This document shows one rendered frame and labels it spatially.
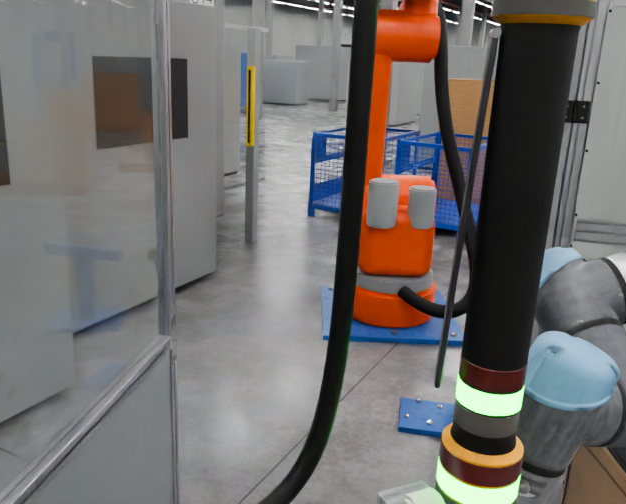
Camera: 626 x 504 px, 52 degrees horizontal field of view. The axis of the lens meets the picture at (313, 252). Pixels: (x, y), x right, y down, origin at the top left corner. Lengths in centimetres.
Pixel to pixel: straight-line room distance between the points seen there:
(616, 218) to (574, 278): 151
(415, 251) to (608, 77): 241
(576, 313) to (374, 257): 362
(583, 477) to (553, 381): 60
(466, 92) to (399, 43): 422
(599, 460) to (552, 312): 47
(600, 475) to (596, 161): 123
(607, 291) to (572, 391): 18
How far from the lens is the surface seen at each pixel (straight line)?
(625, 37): 218
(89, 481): 159
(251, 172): 619
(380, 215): 415
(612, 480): 117
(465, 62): 1103
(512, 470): 36
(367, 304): 437
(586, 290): 72
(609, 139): 218
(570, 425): 60
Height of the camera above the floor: 177
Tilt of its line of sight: 17 degrees down
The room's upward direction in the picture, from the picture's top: 3 degrees clockwise
